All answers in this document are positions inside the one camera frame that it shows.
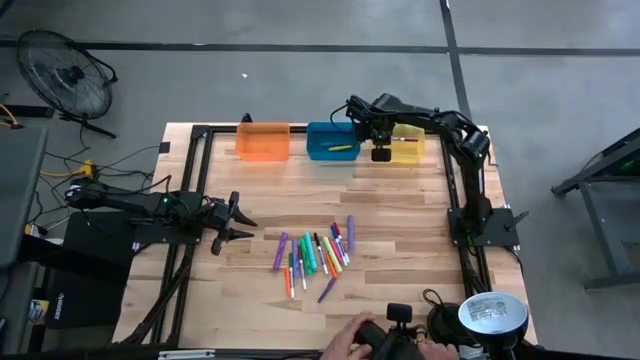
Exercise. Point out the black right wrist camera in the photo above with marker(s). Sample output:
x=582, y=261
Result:
x=381, y=154

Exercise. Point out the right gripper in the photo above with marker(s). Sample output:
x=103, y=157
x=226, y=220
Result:
x=370, y=122

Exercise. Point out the black metal stand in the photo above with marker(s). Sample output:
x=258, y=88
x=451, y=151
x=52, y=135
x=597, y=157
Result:
x=620, y=152

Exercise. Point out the small black square block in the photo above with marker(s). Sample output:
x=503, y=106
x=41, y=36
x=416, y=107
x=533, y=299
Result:
x=164, y=147

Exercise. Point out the black floor fan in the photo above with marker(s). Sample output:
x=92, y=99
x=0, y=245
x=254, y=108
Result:
x=72, y=75

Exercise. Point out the pink marker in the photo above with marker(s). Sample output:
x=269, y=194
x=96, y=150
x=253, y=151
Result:
x=338, y=254

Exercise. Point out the orange translucent plastic bin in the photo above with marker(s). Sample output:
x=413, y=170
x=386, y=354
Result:
x=262, y=142

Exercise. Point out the yellow-green highlighter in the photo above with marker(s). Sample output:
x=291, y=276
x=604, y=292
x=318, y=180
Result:
x=332, y=255

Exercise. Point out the person's left hand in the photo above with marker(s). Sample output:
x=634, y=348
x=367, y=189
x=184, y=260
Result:
x=345, y=340

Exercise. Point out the yellow marker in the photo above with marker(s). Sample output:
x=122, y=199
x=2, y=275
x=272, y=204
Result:
x=340, y=148

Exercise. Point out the green highlighter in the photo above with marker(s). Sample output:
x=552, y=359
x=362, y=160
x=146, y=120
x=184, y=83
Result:
x=305, y=260

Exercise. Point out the yellow and blue package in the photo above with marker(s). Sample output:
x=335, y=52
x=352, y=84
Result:
x=39, y=310

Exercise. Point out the green-capped thin white marker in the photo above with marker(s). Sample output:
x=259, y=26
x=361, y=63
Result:
x=292, y=287

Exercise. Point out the blue plastic bin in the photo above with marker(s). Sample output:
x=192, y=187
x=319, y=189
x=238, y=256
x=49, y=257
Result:
x=320, y=137

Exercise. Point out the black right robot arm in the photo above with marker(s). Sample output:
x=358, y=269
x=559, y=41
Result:
x=435, y=120

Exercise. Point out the black table clamp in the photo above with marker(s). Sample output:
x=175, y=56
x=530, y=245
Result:
x=246, y=118

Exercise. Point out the grey desk top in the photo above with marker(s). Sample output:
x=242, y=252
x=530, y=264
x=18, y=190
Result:
x=20, y=190

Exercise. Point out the purple highlighter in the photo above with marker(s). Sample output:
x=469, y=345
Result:
x=327, y=291
x=295, y=260
x=351, y=233
x=280, y=251

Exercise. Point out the black storage box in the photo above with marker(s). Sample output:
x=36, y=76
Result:
x=85, y=290

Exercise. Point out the yellow translucent plastic bin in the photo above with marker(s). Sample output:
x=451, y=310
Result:
x=412, y=152

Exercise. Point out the brown-capped thin white marker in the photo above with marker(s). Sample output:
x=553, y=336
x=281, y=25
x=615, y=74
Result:
x=302, y=282

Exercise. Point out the silver bracket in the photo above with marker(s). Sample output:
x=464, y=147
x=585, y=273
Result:
x=185, y=354

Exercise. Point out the red-capped thin white marker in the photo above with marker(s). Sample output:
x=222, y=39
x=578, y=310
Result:
x=338, y=229

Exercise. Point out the person's right hand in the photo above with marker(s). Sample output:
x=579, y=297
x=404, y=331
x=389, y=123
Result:
x=437, y=351

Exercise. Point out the black-capped thin white marker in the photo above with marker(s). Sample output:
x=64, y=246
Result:
x=320, y=252

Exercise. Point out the person's hand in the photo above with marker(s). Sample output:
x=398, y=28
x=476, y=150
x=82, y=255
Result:
x=437, y=351
x=345, y=340

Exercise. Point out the desk lamp with silver head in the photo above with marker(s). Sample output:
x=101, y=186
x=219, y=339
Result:
x=492, y=312

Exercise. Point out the teal highlighter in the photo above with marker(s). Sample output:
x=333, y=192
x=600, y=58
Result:
x=311, y=252

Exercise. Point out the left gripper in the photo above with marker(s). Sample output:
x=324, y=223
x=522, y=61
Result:
x=219, y=217

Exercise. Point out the orange marker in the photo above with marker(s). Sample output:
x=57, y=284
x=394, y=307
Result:
x=287, y=282
x=332, y=272

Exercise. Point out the blue-capped thin white marker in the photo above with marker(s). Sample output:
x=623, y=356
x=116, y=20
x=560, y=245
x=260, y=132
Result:
x=334, y=234

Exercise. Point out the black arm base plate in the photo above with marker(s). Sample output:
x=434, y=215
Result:
x=500, y=232
x=150, y=234

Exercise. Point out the black aluminium table frame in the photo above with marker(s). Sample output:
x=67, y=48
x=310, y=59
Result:
x=200, y=132

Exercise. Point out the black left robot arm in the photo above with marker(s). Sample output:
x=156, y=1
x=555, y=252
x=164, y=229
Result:
x=125, y=202

